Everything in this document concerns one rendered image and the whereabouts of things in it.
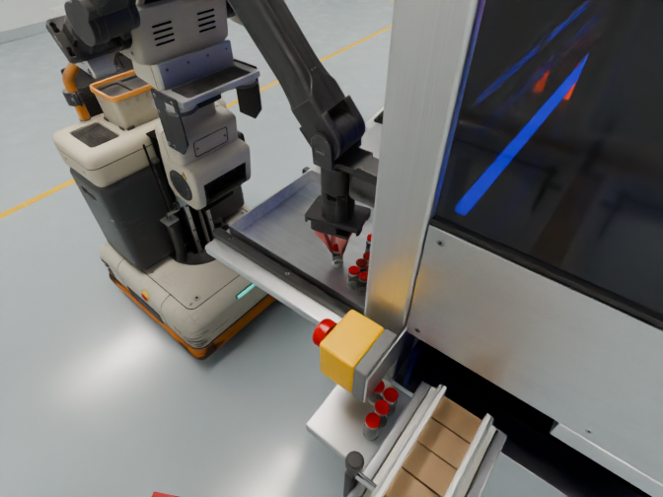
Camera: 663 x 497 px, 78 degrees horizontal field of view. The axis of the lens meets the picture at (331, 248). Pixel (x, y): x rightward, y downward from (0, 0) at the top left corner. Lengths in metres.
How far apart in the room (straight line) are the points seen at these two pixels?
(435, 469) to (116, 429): 1.35
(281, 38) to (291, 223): 0.42
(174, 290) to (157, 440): 0.52
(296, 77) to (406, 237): 0.27
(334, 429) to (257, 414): 1.00
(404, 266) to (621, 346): 0.21
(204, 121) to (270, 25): 0.73
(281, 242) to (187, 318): 0.76
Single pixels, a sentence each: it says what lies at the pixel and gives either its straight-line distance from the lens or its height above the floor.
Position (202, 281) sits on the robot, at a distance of 1.64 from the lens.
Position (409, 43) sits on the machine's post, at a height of 1.36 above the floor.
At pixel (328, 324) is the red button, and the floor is 1.01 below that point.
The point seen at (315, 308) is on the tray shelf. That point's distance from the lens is 0.74.
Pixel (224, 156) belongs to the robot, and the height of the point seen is 0.80.
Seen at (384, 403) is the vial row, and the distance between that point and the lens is 0.60.
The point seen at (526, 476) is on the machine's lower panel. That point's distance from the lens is 0.69.
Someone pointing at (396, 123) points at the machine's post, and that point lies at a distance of 0.38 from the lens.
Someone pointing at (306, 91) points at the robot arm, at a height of 1.24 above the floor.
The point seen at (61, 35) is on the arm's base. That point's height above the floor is 1.19.
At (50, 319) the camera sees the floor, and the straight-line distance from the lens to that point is 2.17.
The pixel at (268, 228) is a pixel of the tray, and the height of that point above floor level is 0.88.
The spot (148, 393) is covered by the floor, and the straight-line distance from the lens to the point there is 1.77.
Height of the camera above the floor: 1.47
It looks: 45 degrees down
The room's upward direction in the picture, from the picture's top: straight up
